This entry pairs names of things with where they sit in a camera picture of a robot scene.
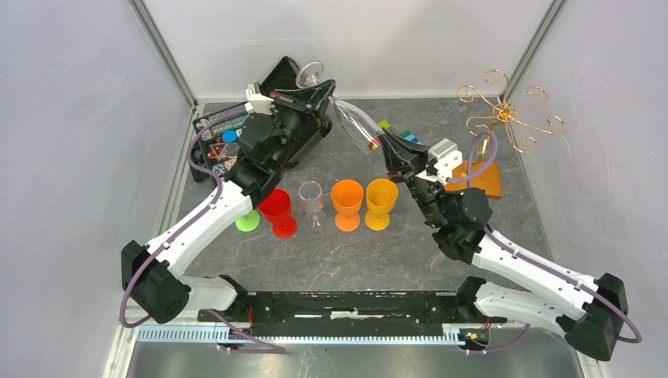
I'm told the gold wine glass rack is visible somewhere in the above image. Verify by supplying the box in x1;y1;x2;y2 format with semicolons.
445;84;567;199

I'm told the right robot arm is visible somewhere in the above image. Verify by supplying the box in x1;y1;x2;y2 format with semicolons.
377;132;632;361

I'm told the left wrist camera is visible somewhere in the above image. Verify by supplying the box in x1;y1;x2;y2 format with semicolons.
245;81;275;116

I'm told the clear wine glass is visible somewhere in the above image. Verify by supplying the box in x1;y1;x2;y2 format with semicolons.
298;180;325;228
295;61;383;154

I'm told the green plastic wine glass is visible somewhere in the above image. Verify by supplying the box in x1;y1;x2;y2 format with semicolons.
235;209;261;232

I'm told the black open case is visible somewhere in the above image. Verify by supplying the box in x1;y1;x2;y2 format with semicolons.
189;56;332;186

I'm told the toy brick car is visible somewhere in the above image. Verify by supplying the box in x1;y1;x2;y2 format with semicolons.
377;120;392;131

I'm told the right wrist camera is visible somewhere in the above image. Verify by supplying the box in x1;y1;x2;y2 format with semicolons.
425;139;463;185

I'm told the yellow plastic wine glass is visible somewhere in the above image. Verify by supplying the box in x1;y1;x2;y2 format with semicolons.
365;178;399;232

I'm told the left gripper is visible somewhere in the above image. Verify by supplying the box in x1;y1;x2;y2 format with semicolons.
270;80;337;169

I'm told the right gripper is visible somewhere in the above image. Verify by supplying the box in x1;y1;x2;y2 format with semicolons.
376;128;447;228

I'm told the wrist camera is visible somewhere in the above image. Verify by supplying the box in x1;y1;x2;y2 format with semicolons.
425;139;463;185
245;81;275;116

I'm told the blue green brick stack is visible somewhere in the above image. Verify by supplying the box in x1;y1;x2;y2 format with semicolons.
399;131;420;144

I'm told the orange plastic wine glass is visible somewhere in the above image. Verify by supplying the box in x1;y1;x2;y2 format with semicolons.
331;180;364;232

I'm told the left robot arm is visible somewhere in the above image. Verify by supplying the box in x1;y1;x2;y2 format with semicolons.
119;80;336;328

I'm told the red plastic wine glass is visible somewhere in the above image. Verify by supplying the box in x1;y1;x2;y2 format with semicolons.
258;188;298;239

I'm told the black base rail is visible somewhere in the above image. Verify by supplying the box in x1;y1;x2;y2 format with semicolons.
124;289;591;348

